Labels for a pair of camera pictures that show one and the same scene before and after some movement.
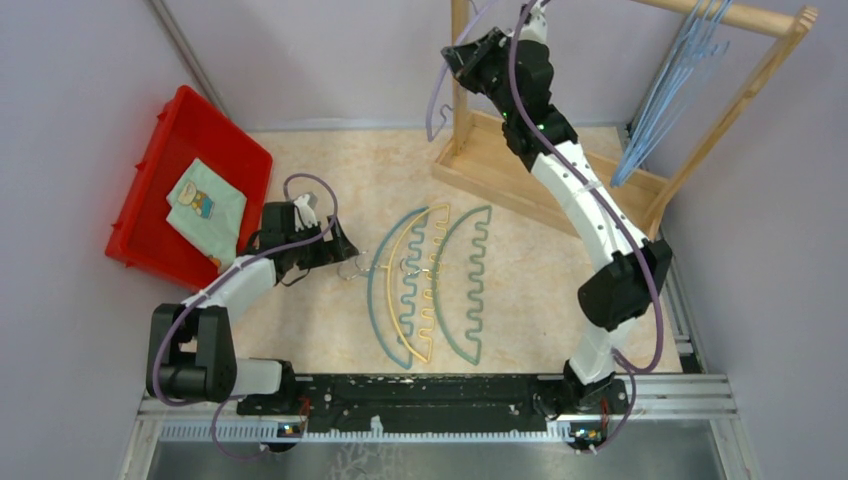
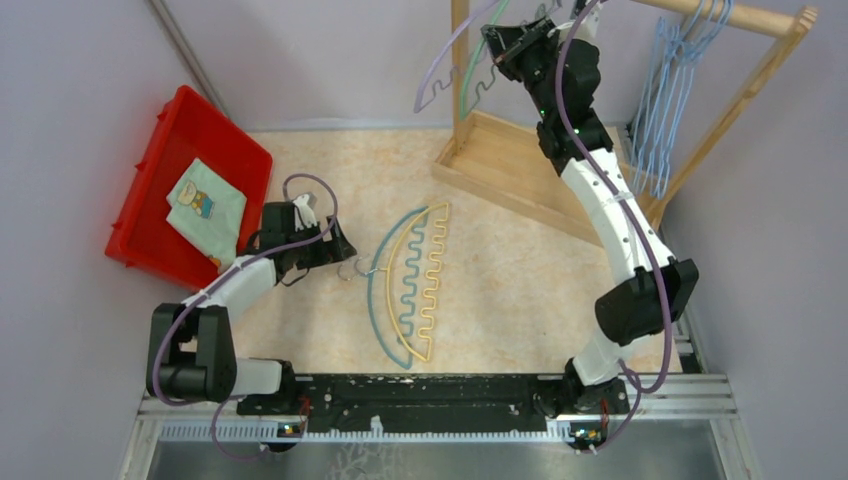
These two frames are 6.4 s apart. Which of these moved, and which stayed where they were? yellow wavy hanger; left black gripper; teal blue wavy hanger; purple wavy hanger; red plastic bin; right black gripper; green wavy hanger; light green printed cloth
Moved: right black gripper; green wavy hanger; purple wavy hanger
Stayed: red plastic bin; left black gripper; teal blue wavy hanger; yellow wavy hanger; light green printed cloth
